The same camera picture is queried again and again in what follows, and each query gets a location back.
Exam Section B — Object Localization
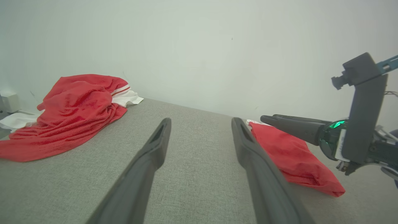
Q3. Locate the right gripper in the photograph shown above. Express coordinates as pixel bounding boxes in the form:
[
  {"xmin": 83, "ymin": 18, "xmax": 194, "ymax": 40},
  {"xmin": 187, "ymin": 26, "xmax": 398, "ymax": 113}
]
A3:
[{"xmin": 261, "ymin": 74, "xmax": 388, "ymax": 175}]

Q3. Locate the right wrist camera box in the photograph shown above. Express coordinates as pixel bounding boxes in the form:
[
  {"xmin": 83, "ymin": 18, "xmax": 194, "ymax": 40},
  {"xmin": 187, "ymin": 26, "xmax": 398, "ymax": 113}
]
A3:
[{"xmin": 331, "ymin": 52, "xmax": 383, "ymax": 91}]

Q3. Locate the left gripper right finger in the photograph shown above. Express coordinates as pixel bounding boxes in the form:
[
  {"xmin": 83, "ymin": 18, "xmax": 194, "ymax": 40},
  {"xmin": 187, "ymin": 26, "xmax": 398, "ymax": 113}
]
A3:
[{"xmin": 231, "ymin": 117, "xmax": 315, "ymax": 224}]

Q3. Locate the folded red garment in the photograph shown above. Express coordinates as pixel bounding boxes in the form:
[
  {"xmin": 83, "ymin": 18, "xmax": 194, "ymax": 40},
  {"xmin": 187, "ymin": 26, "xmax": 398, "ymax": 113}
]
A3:
[{"xmin": 247, "ymin": 120, "xmax": 345, "ymax": 197}]

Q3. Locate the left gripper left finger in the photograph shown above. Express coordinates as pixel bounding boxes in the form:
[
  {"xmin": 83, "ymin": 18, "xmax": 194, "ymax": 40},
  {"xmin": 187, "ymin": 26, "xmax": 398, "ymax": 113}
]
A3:
[{"xmin": 86, "ymin": 118, "xmax": 172, "ymax": 224}]

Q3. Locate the small white box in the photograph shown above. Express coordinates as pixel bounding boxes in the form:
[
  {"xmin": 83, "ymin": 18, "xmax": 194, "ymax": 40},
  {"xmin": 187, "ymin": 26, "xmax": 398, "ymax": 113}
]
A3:
[{"xmin": 0, "ymin": 91, "xmax": 20, "ymax": 113}]

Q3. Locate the red garment with white sleeves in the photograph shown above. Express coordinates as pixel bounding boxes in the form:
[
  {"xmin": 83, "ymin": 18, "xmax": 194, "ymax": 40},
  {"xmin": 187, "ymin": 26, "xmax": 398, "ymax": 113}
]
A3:
[{"xmin": 0, "ymin": 74, "xmax": 144, "ymax": 162}]

